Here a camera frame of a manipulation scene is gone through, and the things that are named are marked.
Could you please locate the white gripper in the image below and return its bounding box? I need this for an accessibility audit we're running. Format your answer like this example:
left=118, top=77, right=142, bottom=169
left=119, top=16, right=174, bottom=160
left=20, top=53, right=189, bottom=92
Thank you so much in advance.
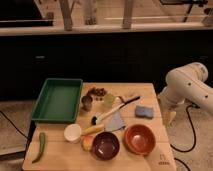
left=157, top=87, right=183, bottom=126

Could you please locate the blue sponge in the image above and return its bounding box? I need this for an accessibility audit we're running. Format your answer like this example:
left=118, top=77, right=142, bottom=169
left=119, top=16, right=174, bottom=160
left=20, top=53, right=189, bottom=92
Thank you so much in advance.
left=135, top=106, right=154, bottom=118

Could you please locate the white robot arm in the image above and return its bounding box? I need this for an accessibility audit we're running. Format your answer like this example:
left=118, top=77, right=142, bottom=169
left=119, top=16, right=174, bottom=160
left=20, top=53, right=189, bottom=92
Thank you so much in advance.
left=158, top=62, right=213, bottom=125

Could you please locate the orange bowl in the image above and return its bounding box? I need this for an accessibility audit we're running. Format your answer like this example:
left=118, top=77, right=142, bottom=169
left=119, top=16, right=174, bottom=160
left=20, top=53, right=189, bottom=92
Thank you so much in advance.
left=123, top=124, right=156, bottom=155

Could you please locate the purple bowl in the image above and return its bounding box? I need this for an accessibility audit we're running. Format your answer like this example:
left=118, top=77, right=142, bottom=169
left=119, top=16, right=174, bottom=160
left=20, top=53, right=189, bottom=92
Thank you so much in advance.
left=92, top=132, right=120, bottom=160

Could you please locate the blue cloth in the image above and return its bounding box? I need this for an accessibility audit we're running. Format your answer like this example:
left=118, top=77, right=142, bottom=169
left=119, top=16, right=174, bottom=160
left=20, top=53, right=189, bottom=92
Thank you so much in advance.
left=105, top=112, right=126, bottom=132

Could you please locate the light green cup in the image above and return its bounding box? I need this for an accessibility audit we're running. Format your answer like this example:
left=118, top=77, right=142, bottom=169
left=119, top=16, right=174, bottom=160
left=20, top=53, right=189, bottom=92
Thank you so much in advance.
left=103, top=94, right=115, bottom=108

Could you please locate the dark grapes bunch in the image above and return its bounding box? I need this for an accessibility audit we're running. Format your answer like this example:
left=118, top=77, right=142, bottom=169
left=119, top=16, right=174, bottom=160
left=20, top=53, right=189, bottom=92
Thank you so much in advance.
left=88, top=87, right=107, bottom=101

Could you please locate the black white dish brush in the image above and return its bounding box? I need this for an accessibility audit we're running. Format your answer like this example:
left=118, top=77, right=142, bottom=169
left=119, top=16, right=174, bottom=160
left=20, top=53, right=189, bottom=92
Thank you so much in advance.
left=91, top=96, right=140, bottom=125

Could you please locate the yellow banana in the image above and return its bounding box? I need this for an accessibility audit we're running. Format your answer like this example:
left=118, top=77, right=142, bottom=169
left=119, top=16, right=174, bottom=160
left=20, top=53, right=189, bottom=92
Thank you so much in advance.
left=82, top=124, right=104, bottom=135

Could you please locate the peach fruit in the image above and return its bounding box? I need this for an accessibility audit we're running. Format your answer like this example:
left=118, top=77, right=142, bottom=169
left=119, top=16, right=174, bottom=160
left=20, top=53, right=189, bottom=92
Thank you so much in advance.
left=82, top=135, right=94, bottom=151

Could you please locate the white cup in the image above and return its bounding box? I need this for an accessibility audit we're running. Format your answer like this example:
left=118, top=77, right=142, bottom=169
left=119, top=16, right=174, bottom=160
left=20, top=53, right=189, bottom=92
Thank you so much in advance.
left=64, top=124, right=82, bottom=143

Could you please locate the green plastic tray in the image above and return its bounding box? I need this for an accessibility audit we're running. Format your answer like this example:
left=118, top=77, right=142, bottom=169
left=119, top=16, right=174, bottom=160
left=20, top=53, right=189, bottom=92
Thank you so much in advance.
left=32, top=78, right=83, bottom=124

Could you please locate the green chili pepper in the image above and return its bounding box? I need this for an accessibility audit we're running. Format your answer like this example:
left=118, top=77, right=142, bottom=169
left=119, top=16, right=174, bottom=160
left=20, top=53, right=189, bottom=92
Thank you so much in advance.
left=32, top=132, right=46, bottom=163

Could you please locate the black power cable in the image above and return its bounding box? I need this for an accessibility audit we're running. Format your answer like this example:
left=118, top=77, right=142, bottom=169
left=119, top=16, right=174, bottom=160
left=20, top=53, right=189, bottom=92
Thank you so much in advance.
left=170, top=104, right=201, bottom=171

